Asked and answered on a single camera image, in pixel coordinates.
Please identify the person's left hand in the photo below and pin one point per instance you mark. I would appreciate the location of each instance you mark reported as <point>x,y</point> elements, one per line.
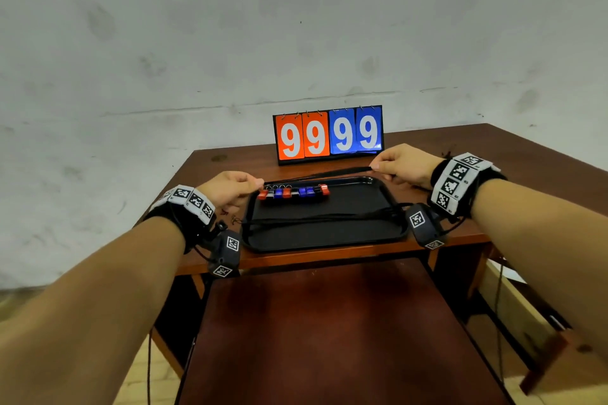
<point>228,191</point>

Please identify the person's right hand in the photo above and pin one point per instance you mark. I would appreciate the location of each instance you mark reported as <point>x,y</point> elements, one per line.
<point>408,165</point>

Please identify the group of coloured plastic clips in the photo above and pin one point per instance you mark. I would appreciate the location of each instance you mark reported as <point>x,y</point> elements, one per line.
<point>294,192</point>

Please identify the black plastic tray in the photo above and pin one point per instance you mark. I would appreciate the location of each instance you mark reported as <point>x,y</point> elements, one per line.
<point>332,238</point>

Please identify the person's right forearm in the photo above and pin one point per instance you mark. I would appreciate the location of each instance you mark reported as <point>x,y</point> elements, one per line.
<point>546,248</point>

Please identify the person's left forearm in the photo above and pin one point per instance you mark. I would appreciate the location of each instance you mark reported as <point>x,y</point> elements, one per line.
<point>95,314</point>

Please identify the black white marker wristband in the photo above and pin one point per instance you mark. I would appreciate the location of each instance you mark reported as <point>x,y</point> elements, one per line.
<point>192,203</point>
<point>451,184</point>

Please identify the orange blue flip scoreboard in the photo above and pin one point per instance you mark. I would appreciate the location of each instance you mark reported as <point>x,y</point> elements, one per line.
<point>328,134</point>

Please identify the brown wooden desk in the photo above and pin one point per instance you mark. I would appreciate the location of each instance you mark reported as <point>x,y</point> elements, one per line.
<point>522,148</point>

